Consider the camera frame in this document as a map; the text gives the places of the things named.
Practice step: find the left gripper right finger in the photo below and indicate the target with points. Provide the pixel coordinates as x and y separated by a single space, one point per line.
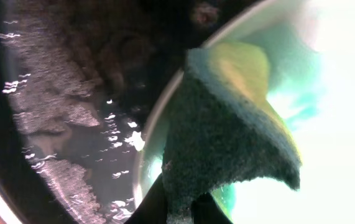
204 210

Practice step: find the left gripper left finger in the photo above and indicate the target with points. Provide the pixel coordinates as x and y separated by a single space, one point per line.
153 209

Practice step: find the yellow green sponge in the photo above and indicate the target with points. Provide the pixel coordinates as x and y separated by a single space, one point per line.
222 129

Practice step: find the mint plate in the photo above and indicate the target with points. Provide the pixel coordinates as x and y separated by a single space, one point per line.
311 49

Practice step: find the round black tray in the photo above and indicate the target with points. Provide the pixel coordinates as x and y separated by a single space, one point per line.
78 79

